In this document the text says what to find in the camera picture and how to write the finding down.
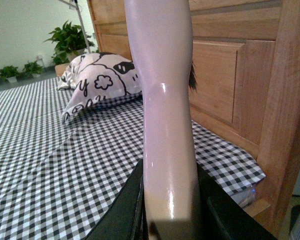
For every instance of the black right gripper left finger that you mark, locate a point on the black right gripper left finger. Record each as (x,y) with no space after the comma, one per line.
(124,219)

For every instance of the small green potted plant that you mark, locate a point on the small green potted plant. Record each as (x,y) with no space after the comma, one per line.
(9,73)
(32,68)

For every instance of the black white cartoon pillow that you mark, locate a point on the black white cartoon pillow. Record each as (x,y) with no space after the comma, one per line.
(99,80)

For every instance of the large green potted plant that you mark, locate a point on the large green potted plant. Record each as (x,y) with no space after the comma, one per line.
(69,40)

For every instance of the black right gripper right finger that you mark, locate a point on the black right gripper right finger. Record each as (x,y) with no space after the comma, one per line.
(223,218)

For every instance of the wooden bed headboard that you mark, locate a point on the wooden bed headboard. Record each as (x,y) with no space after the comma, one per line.
(246,56)

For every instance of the black white checkered bedsheet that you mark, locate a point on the black white checkered bedsheet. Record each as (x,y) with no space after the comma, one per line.
(58,180)

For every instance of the white metal stand pole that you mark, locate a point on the white metal stand pole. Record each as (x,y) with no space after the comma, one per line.
(76,6)

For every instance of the pink hand brush black bristles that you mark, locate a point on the pink hand brush black bristles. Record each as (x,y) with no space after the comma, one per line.
(161,44)

